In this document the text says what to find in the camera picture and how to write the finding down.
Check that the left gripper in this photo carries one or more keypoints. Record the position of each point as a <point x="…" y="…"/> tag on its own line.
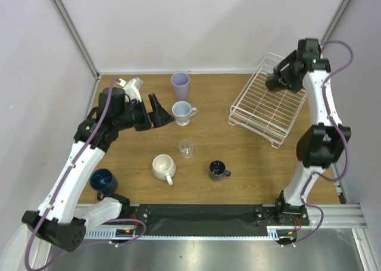
<point x="158" y="117"/>

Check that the cream round mug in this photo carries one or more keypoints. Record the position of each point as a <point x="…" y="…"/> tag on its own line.
<point x="164" y="168"/>

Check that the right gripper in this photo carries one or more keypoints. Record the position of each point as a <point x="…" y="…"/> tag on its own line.
<point x="281" y="75"/>

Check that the large dark blue mug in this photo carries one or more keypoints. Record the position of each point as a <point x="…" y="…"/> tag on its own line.
<point x="104" y="183"/>

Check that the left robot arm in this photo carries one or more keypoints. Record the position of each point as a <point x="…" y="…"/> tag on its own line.
<point x="56" y="220"/>

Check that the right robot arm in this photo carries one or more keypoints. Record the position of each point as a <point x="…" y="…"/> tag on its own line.
<point x="326" y="139"/>

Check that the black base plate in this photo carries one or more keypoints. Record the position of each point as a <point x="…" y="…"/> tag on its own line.
<point x="213" y="220"/>

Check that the small dark blue mug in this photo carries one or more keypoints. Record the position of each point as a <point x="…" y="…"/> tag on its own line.
<point x="218" y="171"/>

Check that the clear glass cup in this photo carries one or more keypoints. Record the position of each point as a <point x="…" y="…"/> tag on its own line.
<point x="186" y="148"/>

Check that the pale blue footed mug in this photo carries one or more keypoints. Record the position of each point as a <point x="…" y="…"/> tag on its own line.
<point x="182" y="112"/>

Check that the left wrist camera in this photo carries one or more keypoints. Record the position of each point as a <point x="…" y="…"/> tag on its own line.
<point x="131" y="88"/>

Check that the lilac plastic tumbler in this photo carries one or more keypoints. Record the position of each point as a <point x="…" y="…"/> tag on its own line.
<point x="181" y="85"/>

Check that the white wire dish rack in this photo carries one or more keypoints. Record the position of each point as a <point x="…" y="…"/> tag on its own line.
<point x="268" y="114"/>

